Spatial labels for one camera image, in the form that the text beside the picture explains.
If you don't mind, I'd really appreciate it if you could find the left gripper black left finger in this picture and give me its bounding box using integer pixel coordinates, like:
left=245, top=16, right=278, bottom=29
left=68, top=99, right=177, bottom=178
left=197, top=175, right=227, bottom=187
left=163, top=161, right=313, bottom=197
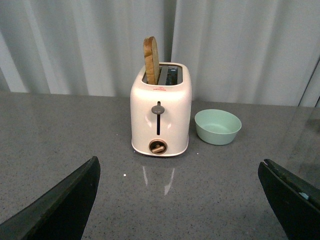
left=0, top=156, right=101, bottom=240

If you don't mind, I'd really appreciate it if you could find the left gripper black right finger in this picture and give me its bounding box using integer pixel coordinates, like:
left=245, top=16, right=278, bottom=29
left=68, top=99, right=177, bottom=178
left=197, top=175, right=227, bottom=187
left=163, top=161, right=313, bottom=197
left=258, top=159, right=320, bottom=240

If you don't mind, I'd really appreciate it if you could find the green bowl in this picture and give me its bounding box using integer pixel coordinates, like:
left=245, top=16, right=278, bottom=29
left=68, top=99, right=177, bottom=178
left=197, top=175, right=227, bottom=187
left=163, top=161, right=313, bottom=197
left=194, top=109, right=242, bottom=146

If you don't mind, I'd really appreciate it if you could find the white toaster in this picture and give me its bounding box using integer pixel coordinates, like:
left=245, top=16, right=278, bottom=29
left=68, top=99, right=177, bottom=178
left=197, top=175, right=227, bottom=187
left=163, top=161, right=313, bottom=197
left=130, top=62, right=192, bottom=157

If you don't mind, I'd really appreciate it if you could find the grey curtain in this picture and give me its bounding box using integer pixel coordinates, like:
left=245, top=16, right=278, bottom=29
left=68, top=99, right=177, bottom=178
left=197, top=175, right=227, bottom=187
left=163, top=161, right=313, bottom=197
left=0, top=0, right=320, bottom=107

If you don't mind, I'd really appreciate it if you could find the toast slice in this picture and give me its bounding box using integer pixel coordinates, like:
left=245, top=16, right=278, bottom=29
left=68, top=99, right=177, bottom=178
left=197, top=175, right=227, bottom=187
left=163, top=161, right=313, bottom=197
left=143, top=36, right=160, bottom=85

